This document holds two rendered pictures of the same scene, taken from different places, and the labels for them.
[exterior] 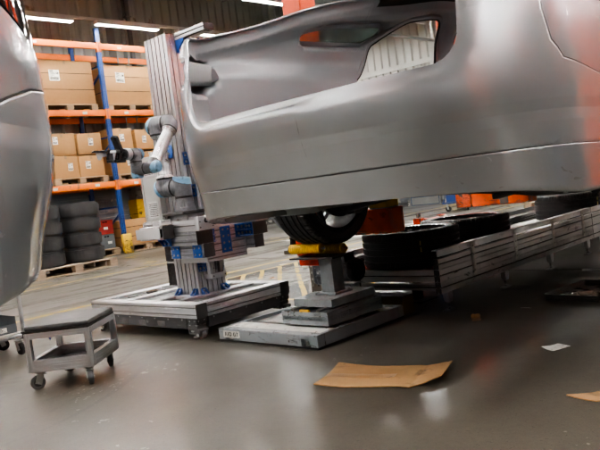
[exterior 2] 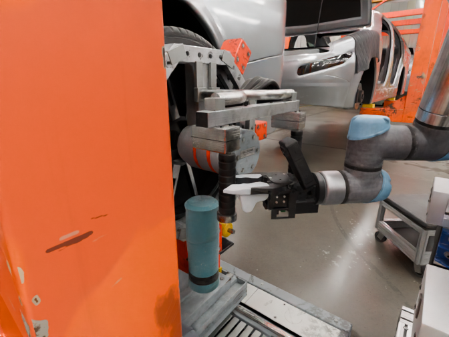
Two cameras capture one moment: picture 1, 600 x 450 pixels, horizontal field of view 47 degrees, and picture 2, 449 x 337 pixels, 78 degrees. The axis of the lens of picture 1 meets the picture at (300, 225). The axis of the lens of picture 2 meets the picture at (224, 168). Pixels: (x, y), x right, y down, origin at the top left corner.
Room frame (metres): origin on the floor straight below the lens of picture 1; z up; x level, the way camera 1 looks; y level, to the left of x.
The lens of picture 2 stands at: (5.03, -0.04, 1.04)
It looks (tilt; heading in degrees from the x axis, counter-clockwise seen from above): 18 degrees down; 174
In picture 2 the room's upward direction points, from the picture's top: straight up
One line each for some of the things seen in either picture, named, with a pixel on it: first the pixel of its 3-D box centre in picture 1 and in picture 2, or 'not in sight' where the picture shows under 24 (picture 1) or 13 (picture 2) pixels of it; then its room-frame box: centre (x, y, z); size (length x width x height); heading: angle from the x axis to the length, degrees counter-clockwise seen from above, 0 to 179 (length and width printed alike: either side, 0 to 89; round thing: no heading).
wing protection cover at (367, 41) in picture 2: not in sight; (361, 51); (1.79, 1.89, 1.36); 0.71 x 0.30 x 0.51; 136
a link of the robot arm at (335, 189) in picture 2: not in sight; (325, 187); (4.49, 0.24, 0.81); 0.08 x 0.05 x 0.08; 1
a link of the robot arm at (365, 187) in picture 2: not in sight; (359, 184); (4.49, 0.32, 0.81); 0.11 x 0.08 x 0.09; 91
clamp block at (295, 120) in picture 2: not in sight; (288, 119); (4.23, 0.24, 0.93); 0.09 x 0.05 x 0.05; 46
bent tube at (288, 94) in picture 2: not in sight; (252, 82); (4.23, 0.13, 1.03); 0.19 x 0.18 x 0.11; 46
